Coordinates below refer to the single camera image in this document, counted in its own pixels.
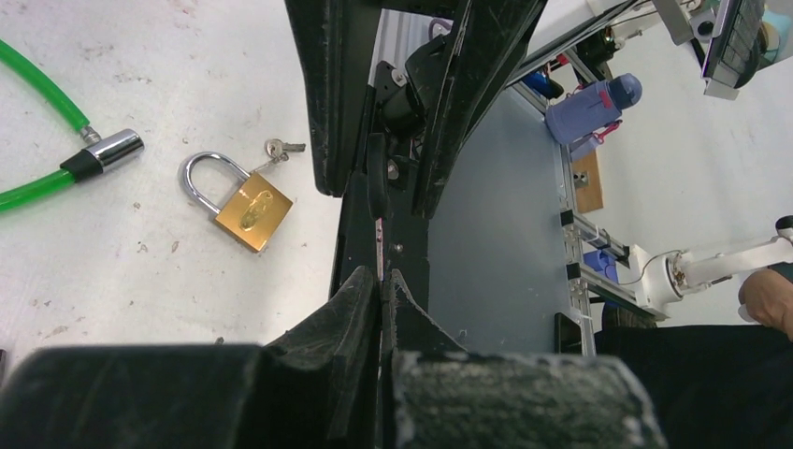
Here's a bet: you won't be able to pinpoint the right brass padlock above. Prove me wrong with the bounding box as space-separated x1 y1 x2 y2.
180 152 293 253

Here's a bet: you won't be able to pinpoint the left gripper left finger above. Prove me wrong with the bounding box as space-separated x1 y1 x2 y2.
1 267 379 448

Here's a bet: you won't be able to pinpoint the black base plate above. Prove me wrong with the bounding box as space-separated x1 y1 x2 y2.
286 1 565 353

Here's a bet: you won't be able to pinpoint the right brass padlock keys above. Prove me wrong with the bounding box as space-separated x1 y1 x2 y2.
253 138 307 172

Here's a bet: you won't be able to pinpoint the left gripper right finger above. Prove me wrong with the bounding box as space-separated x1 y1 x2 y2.
383 270 667 448

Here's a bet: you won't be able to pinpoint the green cable lock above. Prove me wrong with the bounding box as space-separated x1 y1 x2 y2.
1 42 145 212

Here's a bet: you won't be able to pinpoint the blue water bottle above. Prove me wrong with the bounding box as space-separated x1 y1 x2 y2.
545 73 643 145

